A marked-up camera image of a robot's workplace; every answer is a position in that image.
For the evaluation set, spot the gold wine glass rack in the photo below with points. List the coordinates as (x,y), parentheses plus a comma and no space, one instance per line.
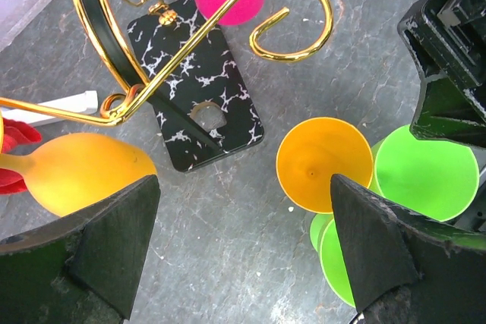
(182,67)

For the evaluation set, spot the silver clothes rail stand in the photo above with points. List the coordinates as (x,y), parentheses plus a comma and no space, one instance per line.
(85,103)

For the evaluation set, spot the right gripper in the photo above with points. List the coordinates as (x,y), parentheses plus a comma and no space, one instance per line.
(446,40)

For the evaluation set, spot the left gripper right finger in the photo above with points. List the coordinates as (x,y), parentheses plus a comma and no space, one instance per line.
(404,267)

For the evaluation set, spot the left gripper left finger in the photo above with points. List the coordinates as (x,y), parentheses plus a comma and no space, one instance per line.
(84,267)

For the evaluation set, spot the green wine glass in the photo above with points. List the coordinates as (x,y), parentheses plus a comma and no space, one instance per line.
(325,241)
(436,178)

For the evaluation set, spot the orange wine glass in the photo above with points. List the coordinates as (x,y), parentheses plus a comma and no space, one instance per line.
(75,171)
(315,150)

